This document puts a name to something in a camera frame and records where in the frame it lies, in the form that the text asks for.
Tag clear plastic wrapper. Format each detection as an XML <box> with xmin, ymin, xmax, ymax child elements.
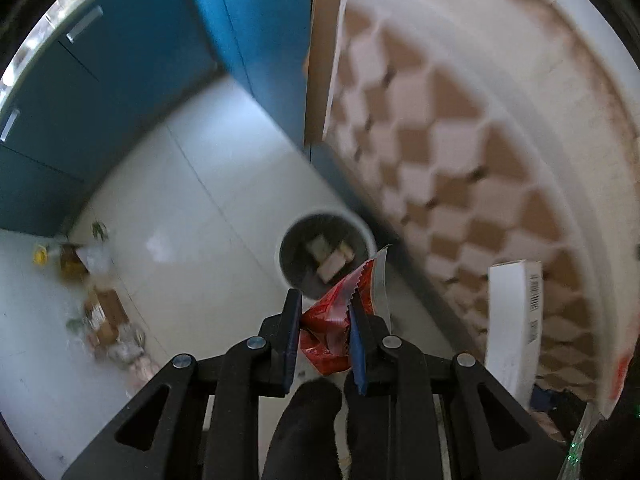
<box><xmin>559</xmin><ymin>404</ymin><xmax>603</xmax><ymax>480</ymax></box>

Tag person's leg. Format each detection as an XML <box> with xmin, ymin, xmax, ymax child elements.
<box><xmin>345</xmin><ymin>395</ymin><xmax>398</xmax><ymax>480</ymax></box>
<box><xmin>261</xmin><ymin>379</ymin><xmax>345</xmax><ymax>480</ymax></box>

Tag checkered tablecloth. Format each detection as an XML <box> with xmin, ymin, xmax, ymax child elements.
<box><xmin>320</xmin><ymin>0</ymin><xmax>640</xmax><ymax>418</ymax></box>

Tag white barcode carton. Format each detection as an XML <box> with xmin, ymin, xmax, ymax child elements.
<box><xmin>484</xmin><ymin>259</ymin><xmax>544</xmax><ymax>407</ymax></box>

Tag red snack wrapper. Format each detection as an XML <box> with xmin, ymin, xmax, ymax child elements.
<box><xmin>299</xmin><ymin>245</ymin><xmax>393</xmax><ymax>376</ymax></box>

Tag blue cabinet with metal handles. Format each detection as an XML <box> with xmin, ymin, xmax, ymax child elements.
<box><xmin>0</xmin><ymin>0</ymin><xmax>228</xmax><ymax>238</ymax></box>

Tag small cardboard box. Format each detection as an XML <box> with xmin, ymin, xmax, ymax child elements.
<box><xmin>81</xmin><ymin>285</ymin><xmax>130</xmax><ymax>347</ymax></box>

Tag brown board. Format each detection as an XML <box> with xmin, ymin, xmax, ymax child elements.
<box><xmin>303</xmin><ymin>0</ymin><xmax>352</xmax><ymax>145</ymax></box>

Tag yellow-capped oil bottle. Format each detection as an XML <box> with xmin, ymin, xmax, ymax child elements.
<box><xmin>32</xmin><ymin>242</ymin><xmax>92</xmax><ymax>283</ymax></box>

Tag white trash bin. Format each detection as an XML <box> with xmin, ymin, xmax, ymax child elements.
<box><xmin>277</xmin><ymin>208</ymin><xmax>378</xmax><ymax>301</ymax></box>

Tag pile of crumpled wrappers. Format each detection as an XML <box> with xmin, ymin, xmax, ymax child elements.
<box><xmin>106</xmin><ymin>324</ymin><xmax>162</xmax><ymax>388</ymax></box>

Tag person's left leg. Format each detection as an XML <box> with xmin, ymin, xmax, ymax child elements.
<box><xmin>261</xmin><ymin>379</ymin><xmax>345</xmax><ymax>480</ymax></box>

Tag person's right leg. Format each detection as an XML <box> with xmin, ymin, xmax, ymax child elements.
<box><xmin>345</xmin><ymin>395</ymin><xmax>398</xmax><ymax>480</ymax></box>

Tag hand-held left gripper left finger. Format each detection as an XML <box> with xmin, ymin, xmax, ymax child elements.
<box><xmin>62</xmin><ymin>289</ymin><xmax>304</xmax><ymax>480</ymax></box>

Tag clear plastic bag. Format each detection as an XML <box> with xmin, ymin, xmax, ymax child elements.
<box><xmin>75</xmin><ymin>244</ymin><xmax>115</xmax><ymax>277</ymax></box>

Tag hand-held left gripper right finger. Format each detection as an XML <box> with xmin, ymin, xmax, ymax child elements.
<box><xmin>348</xmin><ymin>300</ymin><xmax>572</xmax><ymax>480</ymax></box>

